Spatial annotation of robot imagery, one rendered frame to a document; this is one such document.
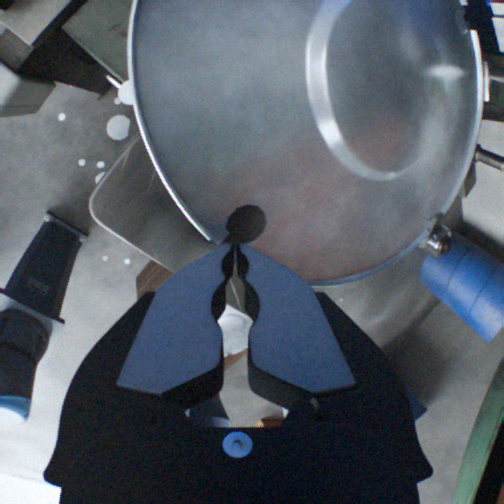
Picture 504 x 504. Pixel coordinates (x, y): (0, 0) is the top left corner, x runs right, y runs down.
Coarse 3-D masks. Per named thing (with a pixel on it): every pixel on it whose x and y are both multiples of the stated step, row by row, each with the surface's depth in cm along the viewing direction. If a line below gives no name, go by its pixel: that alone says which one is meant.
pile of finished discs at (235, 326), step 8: (224, 312) 76; (232, 312) 78; (240, 312) 79; (224, 320) 77; (232, 320) 79; (240, 320) 80; (248, 320) 82; (224, 328) 79; (232, 328) 81; (240, 328) 82; (248, 328) 84; (224, 336) 81; (232, 336) 83; (240, 336) 85; (224, 344) 84; (232, 344) 86; (240, 344) 87; (224, 352) 87; (232, 352) 88
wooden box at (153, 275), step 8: (152, 264) 95; (144, 272) 96; (152, 272) 91; (160, 272) 87; (168, 272) 83; (136, 280) 97; (144, 280) 92; (152, 280) 88; (160, 280) 84; (136, 288) 94; (144, 288) 89; (152, 288) 85; (240, 352) 92; (224, 360) 91; (232, 360) 93; (224, 368) 94
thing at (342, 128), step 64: (192, 0) 7; (256, 0) 8; (320, 0) 8; (384, 0) 8; (448, 0) 9; (128, 64) 7; (192, 64) 9; (256, 64) 9; (320, 64) 10; (384, 64) 11; (448, 64) 12; (192, 128) 10; (256, 128) 11; (320, 128) 12; (384, 128) 13; (448, 128) 16; (192, 192) 12; (256, 192) 13; (320, 192) 14; (384, 192) 16; (448, 192) 20; (320, 256) 17; (384, 256) 20
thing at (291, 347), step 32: (256, 256) 11; (256, 288) 9; (288, 288) 9; (256, 320) 8; (288, 320) 8; (320, 320) 8; (256, 352) 7; (288, 352) 7; (320, 352) 7; (256, 384) 7; (288, 384) 6; (320, 384) 6; (352, 384) 6
